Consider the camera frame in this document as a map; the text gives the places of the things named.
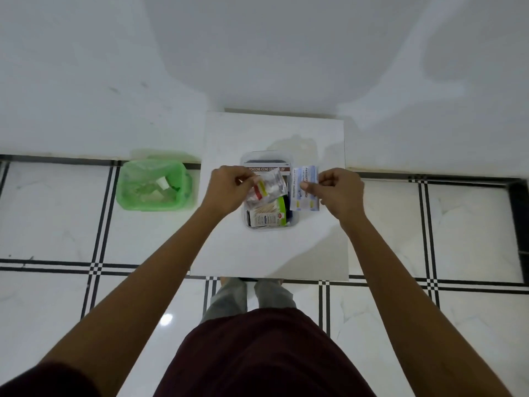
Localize person's right hand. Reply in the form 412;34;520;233
299;167;367;226

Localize person's left hand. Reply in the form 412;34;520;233
199;165;260;220

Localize blue and white bandage packet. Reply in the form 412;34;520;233
289;165;322;212

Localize clear packet with red label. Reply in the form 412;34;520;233
246;171;287;203

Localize person's right forearm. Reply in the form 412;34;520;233
341;211;514;397

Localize person's left forearm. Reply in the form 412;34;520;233
36;204;226;370

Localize brown and white ointment box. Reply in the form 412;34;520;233
244;162;292;175

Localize clear plastic storage box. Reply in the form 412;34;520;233
240;151;301;231

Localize cotton swab packet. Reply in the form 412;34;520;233
247;199;282;214

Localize white medicine box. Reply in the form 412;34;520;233
252;211;287;228

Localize green waste bin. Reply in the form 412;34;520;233
115;159;193;212

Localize grey trousers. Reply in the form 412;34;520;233
200;278;296;324

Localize maroon shirt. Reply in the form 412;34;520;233
0;307;377;397

